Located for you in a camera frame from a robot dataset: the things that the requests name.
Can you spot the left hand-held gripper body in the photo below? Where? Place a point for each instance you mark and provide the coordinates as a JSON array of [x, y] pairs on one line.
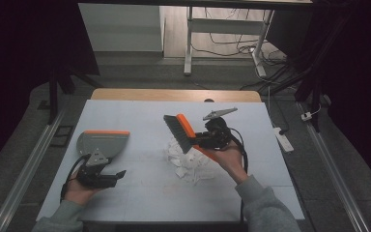
[[91, 175]]

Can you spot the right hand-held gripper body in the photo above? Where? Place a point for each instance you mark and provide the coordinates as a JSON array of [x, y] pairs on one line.
[[219, 133]]

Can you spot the orange brush with grey bristles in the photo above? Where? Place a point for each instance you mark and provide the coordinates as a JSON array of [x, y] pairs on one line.
[[180, 130]]

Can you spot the pile of white paper scraps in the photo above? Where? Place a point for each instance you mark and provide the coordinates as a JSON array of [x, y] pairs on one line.
[[190, 164]]

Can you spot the grey dustpan with orange edge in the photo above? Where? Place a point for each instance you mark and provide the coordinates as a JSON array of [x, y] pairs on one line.
[[109, 141]]

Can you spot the person's left hand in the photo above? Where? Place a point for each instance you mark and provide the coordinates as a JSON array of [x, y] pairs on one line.
[[77, 193]]

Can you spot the person's right hand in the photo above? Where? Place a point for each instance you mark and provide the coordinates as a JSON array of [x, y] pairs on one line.
[[230, 161]]

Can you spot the wooden table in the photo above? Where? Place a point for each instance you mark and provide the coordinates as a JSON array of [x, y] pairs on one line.
[[174, 95]]

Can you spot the pale blue table cover board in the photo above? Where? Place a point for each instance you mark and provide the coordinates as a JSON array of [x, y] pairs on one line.
[[135, 112]]

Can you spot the white power strip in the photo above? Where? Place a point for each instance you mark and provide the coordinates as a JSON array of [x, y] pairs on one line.
[[283, 140]]

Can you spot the small white plug adapter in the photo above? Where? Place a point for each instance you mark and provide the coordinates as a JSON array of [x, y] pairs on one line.
[[306, 116]]

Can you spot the black metal stand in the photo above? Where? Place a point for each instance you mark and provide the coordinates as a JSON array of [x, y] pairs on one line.
[[312, 87], [54, 93]]

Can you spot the white cabinet panel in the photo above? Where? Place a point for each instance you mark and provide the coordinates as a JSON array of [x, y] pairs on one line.
[[122, 29]]

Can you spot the black rectangular floor frame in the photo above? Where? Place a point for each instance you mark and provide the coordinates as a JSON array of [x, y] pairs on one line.
[[62, 136]]

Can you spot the aluminium floor rail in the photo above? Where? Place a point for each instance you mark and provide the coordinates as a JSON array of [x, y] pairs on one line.
[[25, 167], [331, 167]]

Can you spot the white desk frame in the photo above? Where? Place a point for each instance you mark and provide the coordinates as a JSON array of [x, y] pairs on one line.
[[225, 25]]

